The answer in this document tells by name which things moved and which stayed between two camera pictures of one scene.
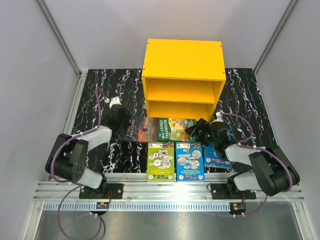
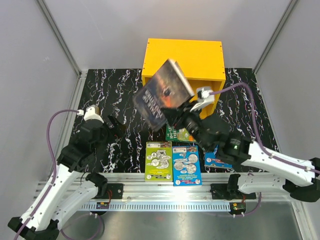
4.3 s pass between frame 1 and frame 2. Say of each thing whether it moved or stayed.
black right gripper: moved
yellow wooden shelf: stayed
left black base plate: stayed
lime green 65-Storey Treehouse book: stayed
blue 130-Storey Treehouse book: stayed
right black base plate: stayed
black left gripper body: moved
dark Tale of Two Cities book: moved
